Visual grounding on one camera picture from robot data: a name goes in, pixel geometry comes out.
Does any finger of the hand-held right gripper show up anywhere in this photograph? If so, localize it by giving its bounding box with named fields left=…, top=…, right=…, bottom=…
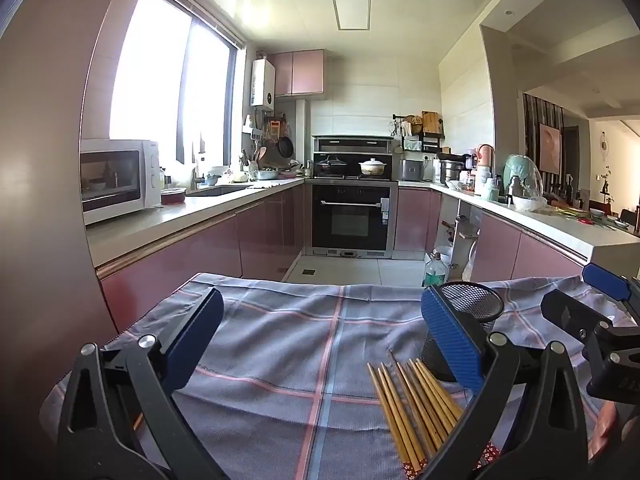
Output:
left=581, top=262, right=640, bottom=312
left=541, top=289, right=615, bottom=357

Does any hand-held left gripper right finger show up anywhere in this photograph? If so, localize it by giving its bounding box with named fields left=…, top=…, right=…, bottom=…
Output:
left=421, top=285, right=591, bottom=480

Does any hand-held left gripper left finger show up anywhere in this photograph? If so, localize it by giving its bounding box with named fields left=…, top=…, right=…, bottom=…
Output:
left=56, top=287, right=231, bottom=480

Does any black mesh utensil holder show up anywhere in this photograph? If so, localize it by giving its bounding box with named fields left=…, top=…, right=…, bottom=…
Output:
left=419, top=281, right=504, bottom=383

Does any bundle of bamboo chopsticks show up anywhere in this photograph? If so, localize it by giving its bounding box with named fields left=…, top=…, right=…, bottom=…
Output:
left=366, top=350, right=466, bottom=473

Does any person's right hand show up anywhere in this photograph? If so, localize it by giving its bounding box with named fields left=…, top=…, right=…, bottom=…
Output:
left=587, top=400, right=640, bottom=462

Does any plastic oil bottle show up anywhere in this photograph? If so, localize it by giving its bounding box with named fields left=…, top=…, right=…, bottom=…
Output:
left=424, top=251, right=449, bottom=288

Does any blue plaid tablecloth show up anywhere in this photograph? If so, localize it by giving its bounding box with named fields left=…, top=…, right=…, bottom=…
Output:
left=40, top=272, right=640, bottom=480

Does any pink base cabinet run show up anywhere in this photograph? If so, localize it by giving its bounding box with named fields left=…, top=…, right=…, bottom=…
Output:
left=393, top=187, right=588, bottom=283
left=97, top=182, right=306, bottom=333

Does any black built-in oven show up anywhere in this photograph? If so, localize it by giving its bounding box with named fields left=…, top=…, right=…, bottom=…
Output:
left=310, top=181, right=399, bottom=258

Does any steel pressure cooker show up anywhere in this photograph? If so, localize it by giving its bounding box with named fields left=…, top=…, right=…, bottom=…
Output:
left=439, top=157, right=473, bottom=184

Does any white microwave oven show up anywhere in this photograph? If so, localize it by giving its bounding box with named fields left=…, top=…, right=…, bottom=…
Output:
left=80, top=139, right=162, bottom=226

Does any black pot with glass lid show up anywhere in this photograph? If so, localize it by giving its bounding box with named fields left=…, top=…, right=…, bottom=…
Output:
left=315, top=155, right=346, bottom=177

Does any black range hood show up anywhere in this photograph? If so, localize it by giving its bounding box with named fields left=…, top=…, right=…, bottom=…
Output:
left=311, top=135, right=396, bottom=155

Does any large kitchen window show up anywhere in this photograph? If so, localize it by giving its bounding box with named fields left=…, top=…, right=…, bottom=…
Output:
left=109, top=0, right=246, bottom=168

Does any ceiling light panel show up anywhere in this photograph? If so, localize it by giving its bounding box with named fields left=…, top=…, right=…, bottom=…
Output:
left=331, top=0, right=372, bottom=31

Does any framed wall picture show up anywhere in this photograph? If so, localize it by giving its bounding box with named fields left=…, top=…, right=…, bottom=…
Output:
left=539, top=122, right=562, bottom=173

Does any black wall rack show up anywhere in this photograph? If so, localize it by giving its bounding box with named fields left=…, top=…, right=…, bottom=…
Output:
left=392, top=111, right=446, bottom=153

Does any white wall water heater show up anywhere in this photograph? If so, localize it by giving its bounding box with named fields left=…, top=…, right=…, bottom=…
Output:
left=250, top=58, right=277, bottom=108

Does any pink wall cabinet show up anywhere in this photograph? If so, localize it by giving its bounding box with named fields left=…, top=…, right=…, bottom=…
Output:
left=269, top=49, right=326, bottom=98

